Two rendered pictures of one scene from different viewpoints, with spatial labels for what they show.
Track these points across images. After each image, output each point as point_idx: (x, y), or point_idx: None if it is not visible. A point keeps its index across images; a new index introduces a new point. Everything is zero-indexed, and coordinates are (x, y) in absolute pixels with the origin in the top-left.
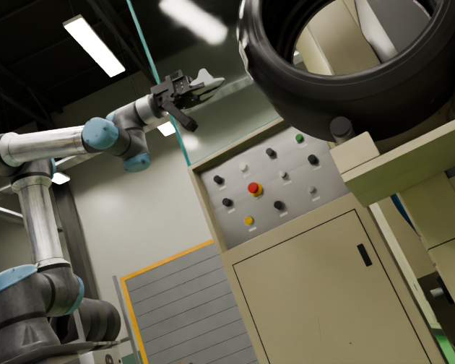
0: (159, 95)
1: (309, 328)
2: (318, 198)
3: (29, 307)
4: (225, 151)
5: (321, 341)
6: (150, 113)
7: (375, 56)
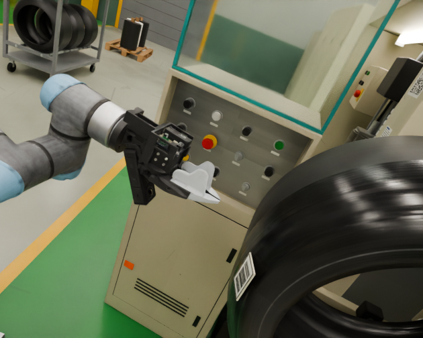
0: (131, 131)
1: (164, 249)
2: (244, 194)
3: None
4: (213, 93)
5: (165, 259)
6: (104, 145)
7: None
